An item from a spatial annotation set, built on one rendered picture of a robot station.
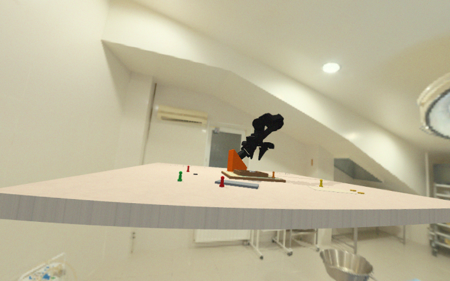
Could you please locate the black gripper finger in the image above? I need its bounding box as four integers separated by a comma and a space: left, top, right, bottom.
246, 146, 255, 159
258, 148, 268, 160

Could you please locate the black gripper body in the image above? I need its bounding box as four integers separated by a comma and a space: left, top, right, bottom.
241, 132, 275, 149

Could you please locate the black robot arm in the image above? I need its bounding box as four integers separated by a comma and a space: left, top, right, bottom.
238, 113, 284, 159

